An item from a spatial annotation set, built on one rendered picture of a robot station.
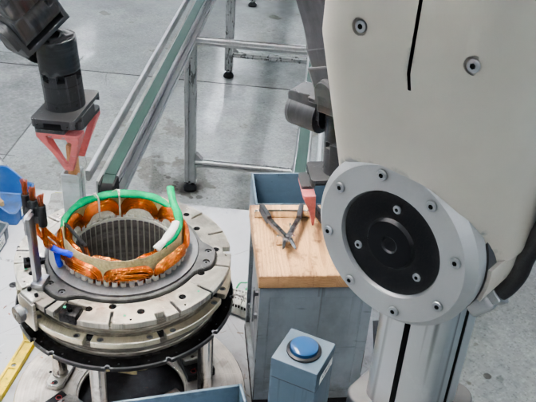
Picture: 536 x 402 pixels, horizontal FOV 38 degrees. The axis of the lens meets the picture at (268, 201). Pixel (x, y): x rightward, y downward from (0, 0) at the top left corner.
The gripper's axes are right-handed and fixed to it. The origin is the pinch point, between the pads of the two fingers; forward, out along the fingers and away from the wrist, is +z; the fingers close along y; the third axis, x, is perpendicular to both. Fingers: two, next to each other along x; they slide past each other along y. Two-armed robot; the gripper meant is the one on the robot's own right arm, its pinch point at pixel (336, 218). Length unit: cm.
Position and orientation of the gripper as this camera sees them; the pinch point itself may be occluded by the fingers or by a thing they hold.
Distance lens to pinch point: 130.3
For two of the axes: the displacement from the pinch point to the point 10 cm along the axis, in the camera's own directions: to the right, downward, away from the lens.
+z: -0.1, 8.6, 5.1
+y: -10.0, 0.4, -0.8
